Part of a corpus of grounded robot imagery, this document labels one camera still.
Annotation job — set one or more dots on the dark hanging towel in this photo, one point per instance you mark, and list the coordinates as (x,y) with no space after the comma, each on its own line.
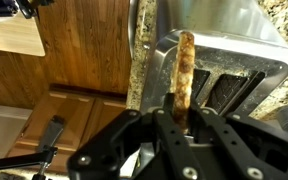
(52,131)

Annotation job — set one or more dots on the dark blue black gear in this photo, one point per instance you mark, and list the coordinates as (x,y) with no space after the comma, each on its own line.
(0,6)

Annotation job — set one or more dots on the wooden base cabinet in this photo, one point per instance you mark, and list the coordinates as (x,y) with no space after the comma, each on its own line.
(70,116)

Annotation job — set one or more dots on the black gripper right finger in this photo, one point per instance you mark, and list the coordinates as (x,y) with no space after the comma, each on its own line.
(250,150)

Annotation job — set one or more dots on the stainless steel bread toaster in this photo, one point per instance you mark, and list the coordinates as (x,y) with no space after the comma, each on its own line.
(224,50)

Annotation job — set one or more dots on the light wooden stool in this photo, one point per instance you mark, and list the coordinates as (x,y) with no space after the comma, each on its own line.
(14,36)

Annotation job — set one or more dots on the toasted brown bread slice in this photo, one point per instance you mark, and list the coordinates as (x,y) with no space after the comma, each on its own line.
(184,73)

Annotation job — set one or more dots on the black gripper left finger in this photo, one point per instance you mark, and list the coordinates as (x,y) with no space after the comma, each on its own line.
(117,150)

